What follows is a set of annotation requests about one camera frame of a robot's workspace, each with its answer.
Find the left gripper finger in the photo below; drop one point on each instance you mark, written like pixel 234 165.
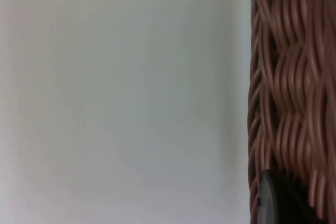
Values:
pixel 281 203

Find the dark brown wicker basket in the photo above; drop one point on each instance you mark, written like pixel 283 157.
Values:
pixel 294 77

